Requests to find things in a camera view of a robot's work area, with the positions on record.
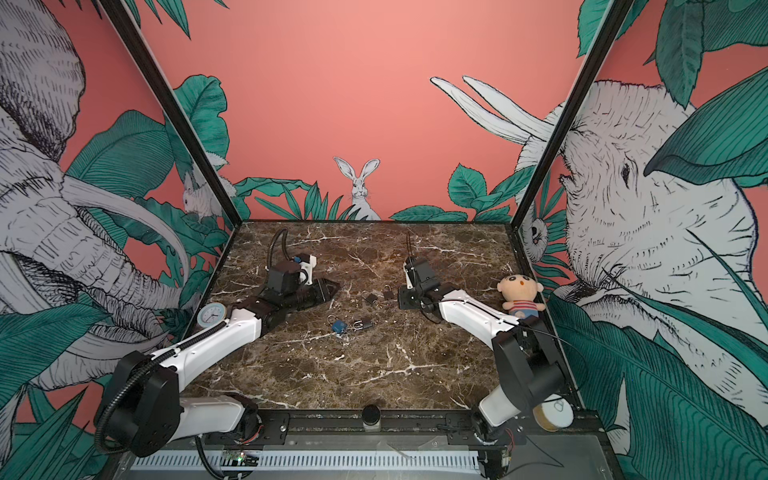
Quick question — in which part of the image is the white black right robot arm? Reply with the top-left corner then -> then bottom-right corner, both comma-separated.
398,256 -> 575,440

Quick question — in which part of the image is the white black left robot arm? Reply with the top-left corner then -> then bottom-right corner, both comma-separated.
94,261 -> 341,457

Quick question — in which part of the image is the blue padlock with keys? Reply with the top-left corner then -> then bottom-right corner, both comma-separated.
331,319 -> 374,336

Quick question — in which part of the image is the small teal alarm clock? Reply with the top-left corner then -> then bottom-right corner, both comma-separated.
196,302 -> 227,329

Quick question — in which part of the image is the plush doll striped shirt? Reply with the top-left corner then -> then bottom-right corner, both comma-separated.
497,274 -> 546,319

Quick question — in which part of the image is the white ventilated strip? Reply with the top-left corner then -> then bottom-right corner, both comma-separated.
130,449 -> 481,473

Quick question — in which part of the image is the green circuit board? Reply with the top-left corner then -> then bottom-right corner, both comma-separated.
221,451 -> 259,469

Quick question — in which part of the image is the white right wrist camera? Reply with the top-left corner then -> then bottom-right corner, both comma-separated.
403,263 -> 414,290

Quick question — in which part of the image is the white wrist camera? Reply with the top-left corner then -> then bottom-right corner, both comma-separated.
403,263 -> 414,290
294,253 -> 317,286

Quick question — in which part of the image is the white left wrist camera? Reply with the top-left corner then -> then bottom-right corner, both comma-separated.
294,253 -> 317,286

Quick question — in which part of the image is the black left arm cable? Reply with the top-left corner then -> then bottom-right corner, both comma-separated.
267,227 -> 292,268

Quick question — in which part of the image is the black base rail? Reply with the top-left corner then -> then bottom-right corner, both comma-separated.
197,409 -> 601,448

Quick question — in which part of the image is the black knob on rail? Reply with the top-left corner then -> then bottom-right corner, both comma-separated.
361,404 -> 382,432

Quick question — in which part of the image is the black left corner frame post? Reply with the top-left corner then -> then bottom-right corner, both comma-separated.
98,0 -> 242,229

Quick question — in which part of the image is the black corner frame post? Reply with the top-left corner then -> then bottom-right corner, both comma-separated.
98,0 -> 242,229
511,0 -> 633,230

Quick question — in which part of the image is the black right corner frame post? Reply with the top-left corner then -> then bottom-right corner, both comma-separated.
511,0 -> 633,230

